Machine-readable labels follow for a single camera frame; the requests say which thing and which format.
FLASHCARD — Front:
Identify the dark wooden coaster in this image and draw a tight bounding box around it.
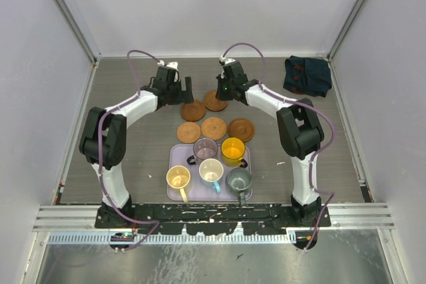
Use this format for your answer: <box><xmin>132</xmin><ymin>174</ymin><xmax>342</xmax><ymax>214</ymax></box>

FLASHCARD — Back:
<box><xmin>180</xmin><ymin>100</ymin><xmax>206</xmax><ymax>122</ymax></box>

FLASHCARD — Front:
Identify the wooden coaster back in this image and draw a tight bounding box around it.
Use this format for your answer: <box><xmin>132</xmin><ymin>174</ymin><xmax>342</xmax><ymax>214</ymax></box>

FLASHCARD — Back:
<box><xmin>203</xmin><ymin>90</ymin><xmax>228</xmax><ymax>112</ymax></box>

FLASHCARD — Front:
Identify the woven rattan coaster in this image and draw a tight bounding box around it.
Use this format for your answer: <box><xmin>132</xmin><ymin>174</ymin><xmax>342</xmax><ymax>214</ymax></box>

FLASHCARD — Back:
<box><xmin>201</xmin><ymin>117</ymin><xmax>227</xmax><ymax>140</ymax></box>
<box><xmin>176</xmin><ymin>122</ymin><xmax>201</xmax><ymax>144</ymax></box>

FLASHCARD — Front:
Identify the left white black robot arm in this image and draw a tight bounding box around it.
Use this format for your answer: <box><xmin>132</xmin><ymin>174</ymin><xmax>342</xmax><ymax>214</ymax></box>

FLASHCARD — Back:
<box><xmin>79</xmin><ymin>61</ymin><xmax>194</xmax><ymax>228</ymax></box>

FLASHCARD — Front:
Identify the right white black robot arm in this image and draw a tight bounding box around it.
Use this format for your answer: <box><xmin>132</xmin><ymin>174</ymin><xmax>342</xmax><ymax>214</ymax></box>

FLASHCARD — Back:
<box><xmin>216</xmin><ymin>57</ymin><xmax>324</xmax><ymax>227</ymax></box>

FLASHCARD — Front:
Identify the purple translucent cup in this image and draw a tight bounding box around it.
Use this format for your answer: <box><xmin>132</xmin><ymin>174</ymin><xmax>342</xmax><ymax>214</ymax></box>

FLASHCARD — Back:
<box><xmin>186</xmin><ymin>138</ymin><xmax>218</xmax><ymax>165</ymax></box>

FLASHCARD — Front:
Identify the cream yellow cup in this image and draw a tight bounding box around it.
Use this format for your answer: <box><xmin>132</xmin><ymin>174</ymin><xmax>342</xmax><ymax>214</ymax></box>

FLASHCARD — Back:
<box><xmin>166</xmin><ymin>166</ymin><xmax>191</xmax><ymax>203</ymax></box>

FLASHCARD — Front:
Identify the grey green cup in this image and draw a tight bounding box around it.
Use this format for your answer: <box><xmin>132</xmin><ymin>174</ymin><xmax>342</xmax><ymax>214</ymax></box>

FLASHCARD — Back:
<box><xmin>226</xmin><ymin>167</ymin><xmax>252</xmax><ymax>207</ymax></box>

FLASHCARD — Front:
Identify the dark blue folded cloth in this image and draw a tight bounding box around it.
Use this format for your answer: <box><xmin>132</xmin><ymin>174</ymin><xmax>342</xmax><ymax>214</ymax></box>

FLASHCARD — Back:
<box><xmin>283</xmin><ymin>56</ymin><xmax>332</xmax><ymax>98</ymax></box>

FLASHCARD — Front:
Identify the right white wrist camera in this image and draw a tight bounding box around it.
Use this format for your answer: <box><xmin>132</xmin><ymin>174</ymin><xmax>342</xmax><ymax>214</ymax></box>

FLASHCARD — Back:
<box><xmin>219</xmin><ymin>57</ymin><xmax>236</xmax><ymax>66</ymax></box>

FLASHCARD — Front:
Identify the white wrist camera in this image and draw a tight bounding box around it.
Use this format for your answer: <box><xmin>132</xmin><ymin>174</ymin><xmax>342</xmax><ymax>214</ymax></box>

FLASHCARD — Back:
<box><xmin>166</xmin><ymin>62</ymin><xmax>178</xmax><ymax>71</ymax></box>
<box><xmin>219</xmin><ymin>57</ymin><xmax>236</xmax><ymax>66</ymax></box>

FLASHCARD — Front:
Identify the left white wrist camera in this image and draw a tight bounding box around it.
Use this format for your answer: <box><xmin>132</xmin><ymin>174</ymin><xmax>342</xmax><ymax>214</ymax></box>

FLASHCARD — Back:
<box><xmin>166</xmin><ymin>62</ymin><xmax>178</xmax><ymax>71</ymax></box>

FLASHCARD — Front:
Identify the white cup blue handle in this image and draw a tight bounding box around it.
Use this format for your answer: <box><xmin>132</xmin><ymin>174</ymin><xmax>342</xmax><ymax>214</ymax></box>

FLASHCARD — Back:
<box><xmin>198</xmin><ymin>158</ymin><xmax>224</xmax><ymax>194</ymax></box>

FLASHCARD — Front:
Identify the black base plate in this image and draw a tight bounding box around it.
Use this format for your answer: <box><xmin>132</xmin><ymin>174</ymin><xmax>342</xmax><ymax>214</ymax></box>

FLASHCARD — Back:
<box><xmin>95</xmin><ymin>202</ymin><xmax>332</xmax><ymax>235</ymax></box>

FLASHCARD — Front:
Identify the aluminium rail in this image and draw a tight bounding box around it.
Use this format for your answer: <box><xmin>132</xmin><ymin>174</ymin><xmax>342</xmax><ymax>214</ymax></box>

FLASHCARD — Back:
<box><xmin>34</xmin><ymin>203</ymin><xmax>395</xmax><ymax>231</ymax></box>

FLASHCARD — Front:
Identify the grey slotted cable duct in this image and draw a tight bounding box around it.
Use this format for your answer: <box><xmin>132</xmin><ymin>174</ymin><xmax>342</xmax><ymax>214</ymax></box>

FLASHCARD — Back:
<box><xmin>47</xmin><ymin>232</ymin><xmax>296</xmax><ymax>245</ymax></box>

